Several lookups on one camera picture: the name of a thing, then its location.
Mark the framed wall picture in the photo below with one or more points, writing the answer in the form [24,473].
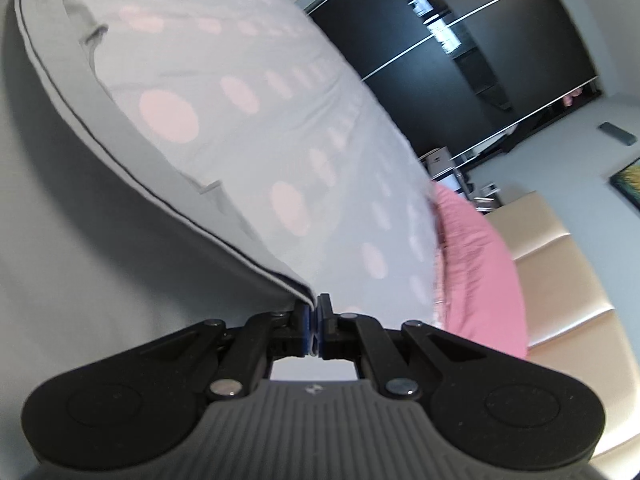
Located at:
[627,182]

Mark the cream padded headboard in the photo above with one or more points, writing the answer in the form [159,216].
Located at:
[575,335]

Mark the white nightstand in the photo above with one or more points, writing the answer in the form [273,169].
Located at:
[440,160]

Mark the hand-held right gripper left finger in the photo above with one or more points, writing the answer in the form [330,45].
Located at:
[301,330]

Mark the pink cloth bundle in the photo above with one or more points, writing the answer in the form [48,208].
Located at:
[574,96]

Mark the light grey-blue long-sleeve shirt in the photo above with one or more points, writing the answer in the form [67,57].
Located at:
[75,210]

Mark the dark wall-mounted device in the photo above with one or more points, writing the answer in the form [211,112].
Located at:
[617,132]

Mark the black sliding-door wardrobe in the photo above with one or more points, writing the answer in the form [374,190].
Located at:
[380,25]

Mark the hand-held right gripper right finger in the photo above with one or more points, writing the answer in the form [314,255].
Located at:
[322,332]

